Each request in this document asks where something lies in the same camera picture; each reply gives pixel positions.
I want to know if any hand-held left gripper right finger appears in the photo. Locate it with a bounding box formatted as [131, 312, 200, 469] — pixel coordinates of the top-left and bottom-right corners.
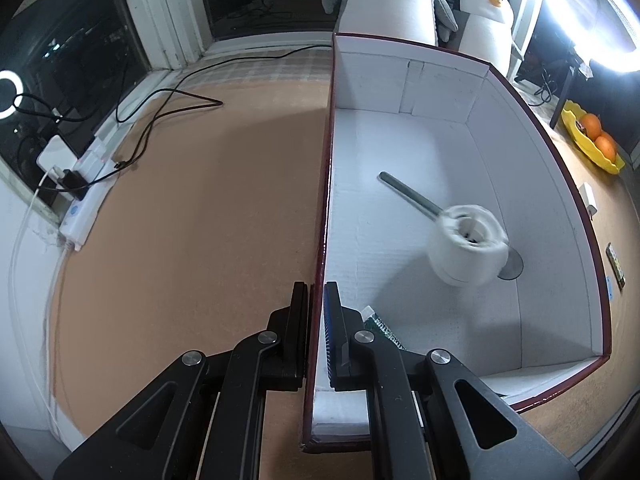
[322, 281, 581, 480]

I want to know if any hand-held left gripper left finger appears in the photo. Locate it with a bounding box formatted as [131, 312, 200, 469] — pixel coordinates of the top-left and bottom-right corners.
[52, 281, 312, 480]

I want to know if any dark green printed packet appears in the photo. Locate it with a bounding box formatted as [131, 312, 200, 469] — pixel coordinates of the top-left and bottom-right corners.
[362, 305, 407, 352]

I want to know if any white round device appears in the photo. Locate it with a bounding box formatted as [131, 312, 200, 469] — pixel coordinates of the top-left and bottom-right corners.
[426, 204, 511, 288]

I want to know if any dark red cardboard box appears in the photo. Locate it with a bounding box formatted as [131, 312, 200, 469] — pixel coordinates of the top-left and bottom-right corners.
[300, 31, 613, 456]

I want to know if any white charger adapter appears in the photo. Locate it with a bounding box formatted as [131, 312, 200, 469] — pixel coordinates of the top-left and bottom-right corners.
[578, 183, 599, 221]

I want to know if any patterned lighter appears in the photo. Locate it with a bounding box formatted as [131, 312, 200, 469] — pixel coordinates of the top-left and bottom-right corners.
[605, 242, 627, 290]

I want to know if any white power strip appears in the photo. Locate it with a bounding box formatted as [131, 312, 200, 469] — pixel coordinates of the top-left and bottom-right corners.
[59, 130, 123, 251]

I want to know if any plaid cloth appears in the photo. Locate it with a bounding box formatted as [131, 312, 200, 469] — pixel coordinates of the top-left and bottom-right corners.
[187, 42, 335, 92]

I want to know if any black plug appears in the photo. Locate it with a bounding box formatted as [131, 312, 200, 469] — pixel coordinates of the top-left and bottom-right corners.
[57, 169, 90, 201]

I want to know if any white plugged charger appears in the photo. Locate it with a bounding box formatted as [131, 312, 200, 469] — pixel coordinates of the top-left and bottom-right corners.
[36, 135, 78, 176]

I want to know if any yellow fruit bowl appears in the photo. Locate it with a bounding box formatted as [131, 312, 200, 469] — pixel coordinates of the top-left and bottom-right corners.
[560, 100, 627, 176]

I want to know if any large penguin plush toy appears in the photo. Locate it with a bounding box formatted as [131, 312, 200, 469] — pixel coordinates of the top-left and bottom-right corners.
[321, 0, 458, 47]

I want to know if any small penguin plush toy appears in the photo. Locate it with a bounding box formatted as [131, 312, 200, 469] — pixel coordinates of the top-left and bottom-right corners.
[457, 0, 516, 75]

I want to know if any black cable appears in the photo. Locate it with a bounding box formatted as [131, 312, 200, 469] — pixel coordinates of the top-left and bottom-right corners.
[115, 44, 333, 123]
[515, 67, 561, 108]
[112, 89, 224, 171]

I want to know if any white cable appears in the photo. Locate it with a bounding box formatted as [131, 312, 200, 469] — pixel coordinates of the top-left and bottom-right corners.
[7, 167, 71, 411]

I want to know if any black ring light stand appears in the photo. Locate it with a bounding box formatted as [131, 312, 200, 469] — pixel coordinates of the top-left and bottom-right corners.
[550, 55, 593, 130]

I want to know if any white window frame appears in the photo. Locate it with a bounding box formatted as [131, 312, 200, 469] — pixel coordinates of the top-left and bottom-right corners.
[0, 0, 546, 226]

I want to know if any white ring light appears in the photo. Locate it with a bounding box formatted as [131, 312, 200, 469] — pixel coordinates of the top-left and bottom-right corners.
[542, 0, 640, 73]

